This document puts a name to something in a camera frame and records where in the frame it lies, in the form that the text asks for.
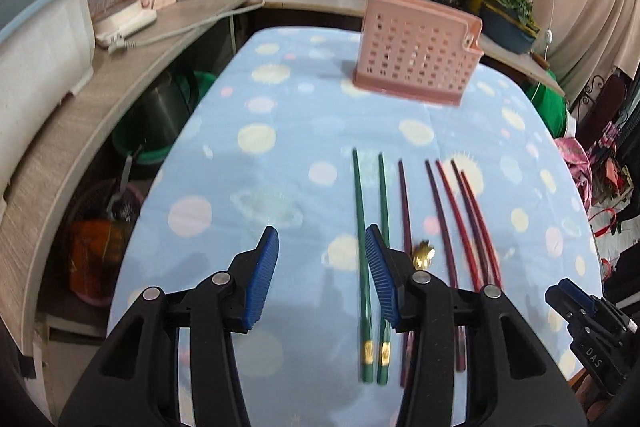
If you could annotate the blue basin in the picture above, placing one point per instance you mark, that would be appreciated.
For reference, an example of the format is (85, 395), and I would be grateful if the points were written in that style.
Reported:
(510, 34)

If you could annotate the gold spoon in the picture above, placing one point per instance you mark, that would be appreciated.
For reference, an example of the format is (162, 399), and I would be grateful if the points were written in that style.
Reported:
(422, 257)

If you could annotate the white plastic tub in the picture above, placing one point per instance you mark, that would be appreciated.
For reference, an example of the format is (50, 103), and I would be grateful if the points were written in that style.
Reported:
(40, 72)

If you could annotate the green leafy vegetables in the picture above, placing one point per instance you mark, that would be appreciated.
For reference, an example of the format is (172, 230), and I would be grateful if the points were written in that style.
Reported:
(512, 7)

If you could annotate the red mesh basket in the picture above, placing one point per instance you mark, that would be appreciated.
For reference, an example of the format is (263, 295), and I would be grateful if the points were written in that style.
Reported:
(100, 207)

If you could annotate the pink floral cloth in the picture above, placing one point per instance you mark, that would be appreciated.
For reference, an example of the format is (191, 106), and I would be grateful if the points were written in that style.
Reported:
(575, 167)

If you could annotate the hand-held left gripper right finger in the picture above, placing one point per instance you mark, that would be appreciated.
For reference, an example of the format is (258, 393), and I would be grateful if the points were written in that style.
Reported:
(380, 282)

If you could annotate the green chopstick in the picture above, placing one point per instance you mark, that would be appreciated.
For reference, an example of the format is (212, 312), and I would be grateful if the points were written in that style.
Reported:
(360, 217)
(383, 192)

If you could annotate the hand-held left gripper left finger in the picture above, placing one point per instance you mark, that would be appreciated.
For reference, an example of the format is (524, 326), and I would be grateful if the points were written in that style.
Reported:
(262, 277)

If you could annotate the green bag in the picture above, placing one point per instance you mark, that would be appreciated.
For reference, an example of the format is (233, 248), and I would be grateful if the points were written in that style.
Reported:
(550, 107)

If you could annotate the dark metal pot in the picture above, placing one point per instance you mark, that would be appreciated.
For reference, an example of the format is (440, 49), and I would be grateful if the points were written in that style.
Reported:
(165, 107)

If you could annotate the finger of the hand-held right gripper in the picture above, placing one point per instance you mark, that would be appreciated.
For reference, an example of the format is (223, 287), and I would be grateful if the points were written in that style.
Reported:
(570, 299)

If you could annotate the green plastic bucket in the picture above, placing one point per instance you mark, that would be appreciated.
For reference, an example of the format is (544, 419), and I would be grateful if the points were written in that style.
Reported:
(205, 84)

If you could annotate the white power strip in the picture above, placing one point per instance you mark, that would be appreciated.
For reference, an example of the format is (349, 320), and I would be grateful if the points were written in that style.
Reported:
(125, 27)

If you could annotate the pink utensil basket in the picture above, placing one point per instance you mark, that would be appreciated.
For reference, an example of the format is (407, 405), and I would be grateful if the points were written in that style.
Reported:
(415, 52)

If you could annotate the blue dotted tablecloth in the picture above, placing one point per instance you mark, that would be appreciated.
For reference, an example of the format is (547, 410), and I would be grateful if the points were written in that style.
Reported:
(280, 177)

